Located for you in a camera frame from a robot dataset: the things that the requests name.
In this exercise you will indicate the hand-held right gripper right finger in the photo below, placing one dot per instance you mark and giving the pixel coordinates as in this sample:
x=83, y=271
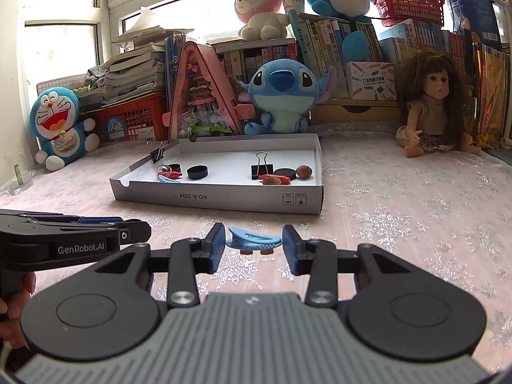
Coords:
x=291, y=250

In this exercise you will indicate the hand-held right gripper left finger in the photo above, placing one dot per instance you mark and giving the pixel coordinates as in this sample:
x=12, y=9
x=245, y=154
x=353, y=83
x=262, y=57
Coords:
x=216, y=248

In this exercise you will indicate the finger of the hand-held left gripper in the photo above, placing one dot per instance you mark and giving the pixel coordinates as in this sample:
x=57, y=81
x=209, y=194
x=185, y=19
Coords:
x=136, y=232
x=100, y=220

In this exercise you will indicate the light blue hair clip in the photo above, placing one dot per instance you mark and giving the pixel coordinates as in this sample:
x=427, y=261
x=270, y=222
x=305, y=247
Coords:
x=168, y=180
x=256, y=240

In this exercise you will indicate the clear plastic dome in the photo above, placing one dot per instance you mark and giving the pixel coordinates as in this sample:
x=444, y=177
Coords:
x=162, y=169

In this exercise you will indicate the red plastic clip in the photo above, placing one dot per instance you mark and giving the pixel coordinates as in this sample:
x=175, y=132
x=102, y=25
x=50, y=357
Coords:
x=174, y=175
x=284, y=180

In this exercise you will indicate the dark brown stone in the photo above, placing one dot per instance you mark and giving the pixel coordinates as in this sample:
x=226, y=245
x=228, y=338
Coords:
x=271, y=180

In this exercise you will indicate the black round cap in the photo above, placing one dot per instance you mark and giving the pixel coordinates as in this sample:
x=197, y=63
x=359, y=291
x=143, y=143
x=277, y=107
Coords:
x=197, y=172
x=176, y=166

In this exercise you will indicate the black disc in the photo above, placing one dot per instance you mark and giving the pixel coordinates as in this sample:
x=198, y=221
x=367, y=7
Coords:
x=286, y=172

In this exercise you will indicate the brown walnut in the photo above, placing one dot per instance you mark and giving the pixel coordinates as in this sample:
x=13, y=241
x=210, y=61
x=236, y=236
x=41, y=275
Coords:
x=304, y=171

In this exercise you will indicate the black binder clip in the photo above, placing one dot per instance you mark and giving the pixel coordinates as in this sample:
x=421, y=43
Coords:
x=158, y=154
x=262, y=170

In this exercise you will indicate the white cardboard box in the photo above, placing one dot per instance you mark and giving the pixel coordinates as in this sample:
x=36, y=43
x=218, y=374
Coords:
x=224, y=160

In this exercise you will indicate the person's left hand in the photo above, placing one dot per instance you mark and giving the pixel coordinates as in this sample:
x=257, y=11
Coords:
x=14, y=330

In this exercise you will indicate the clear acrylic stand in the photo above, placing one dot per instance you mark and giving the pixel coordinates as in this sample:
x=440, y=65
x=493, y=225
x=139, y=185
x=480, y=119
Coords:
x=18, y=174

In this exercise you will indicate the large red plastic basket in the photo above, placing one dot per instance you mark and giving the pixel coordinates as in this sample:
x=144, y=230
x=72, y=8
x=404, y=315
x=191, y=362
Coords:
x=132, y=120

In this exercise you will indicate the blue cat plush toy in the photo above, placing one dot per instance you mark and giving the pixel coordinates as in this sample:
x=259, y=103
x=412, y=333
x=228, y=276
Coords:
x=56, y=120

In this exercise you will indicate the pink snowflake cloth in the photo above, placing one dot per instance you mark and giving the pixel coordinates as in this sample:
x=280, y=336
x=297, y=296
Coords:
x=400, y=208

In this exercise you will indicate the pink triangular dollhouse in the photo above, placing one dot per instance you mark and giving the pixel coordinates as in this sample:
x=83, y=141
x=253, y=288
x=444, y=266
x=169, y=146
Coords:
x=200, y=100

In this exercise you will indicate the wooden drawer box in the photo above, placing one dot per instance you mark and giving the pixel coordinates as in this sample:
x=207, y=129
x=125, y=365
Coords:
x=352, y=112

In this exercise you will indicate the stack of books and papers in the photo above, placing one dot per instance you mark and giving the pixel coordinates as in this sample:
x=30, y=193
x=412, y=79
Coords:
x=132, y=72

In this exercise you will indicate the blue alien plush toy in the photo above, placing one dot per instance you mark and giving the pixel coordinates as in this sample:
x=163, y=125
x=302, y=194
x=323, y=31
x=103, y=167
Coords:
x=284, y=96

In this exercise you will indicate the blue upright magazines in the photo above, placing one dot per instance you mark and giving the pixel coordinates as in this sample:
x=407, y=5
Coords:
x=174, y=68

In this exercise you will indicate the white printed carton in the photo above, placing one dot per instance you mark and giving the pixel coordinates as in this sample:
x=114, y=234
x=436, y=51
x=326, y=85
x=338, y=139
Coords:
x=370, y=82

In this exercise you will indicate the short row of books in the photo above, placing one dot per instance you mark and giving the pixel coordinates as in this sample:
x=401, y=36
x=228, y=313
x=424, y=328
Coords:
x=248, y=62

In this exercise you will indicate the brown haired doll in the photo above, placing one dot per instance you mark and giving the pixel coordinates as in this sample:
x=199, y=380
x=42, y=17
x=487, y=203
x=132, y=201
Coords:
x=432, y=100

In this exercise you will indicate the long row of books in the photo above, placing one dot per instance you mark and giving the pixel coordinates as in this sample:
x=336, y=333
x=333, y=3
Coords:
x=328, y=44

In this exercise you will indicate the pink white bunny plush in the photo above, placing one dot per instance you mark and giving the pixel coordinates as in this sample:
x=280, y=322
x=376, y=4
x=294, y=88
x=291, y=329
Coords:
x=260, y=4

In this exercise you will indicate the colourful thin books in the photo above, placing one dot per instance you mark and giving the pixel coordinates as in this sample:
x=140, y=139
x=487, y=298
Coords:
x=490, y=88

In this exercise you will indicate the small red plastic basket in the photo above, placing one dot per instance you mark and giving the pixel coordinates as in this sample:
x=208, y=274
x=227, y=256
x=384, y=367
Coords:
x=408, y=8

